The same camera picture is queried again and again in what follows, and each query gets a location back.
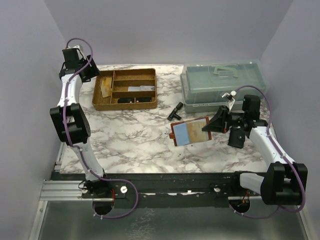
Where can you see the black T-shaped pipe fitting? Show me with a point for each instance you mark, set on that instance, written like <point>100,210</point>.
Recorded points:
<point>173,114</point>

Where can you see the clear lidded plastic box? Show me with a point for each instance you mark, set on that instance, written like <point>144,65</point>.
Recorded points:
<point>204,84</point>

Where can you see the tan credit card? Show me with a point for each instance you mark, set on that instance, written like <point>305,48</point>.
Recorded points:
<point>196,135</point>

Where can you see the black snap wallet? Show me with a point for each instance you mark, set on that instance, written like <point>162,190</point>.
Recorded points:
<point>237,137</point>

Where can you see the gold card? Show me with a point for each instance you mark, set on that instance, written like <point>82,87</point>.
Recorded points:
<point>106,86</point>

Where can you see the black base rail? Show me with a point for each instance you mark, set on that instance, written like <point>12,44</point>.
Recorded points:
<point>149,190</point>

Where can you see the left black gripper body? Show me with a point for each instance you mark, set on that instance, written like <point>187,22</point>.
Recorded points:
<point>90,72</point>

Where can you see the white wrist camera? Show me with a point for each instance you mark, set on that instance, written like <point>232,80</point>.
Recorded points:
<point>230,99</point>
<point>79,50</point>

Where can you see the black item in tray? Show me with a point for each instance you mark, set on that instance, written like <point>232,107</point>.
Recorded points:
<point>132,100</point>

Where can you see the white card in tray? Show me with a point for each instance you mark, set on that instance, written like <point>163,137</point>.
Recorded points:
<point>142,88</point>

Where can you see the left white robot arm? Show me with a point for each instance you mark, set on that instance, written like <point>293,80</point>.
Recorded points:
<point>69,119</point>

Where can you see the brown leather card holder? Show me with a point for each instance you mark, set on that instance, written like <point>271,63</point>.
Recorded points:
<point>172,137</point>

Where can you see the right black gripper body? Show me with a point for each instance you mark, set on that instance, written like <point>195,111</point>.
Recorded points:
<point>237,119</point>

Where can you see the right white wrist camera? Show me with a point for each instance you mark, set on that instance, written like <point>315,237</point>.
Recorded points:
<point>230,99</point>

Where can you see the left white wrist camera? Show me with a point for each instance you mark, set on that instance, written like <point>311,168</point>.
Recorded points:
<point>79,50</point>

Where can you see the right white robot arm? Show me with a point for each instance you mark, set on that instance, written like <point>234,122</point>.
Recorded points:
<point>284,182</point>

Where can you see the brown cork organizer tray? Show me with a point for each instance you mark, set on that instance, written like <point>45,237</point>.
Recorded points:
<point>121,80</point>

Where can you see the blue credit card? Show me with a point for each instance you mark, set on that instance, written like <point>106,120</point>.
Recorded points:
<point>181,134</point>

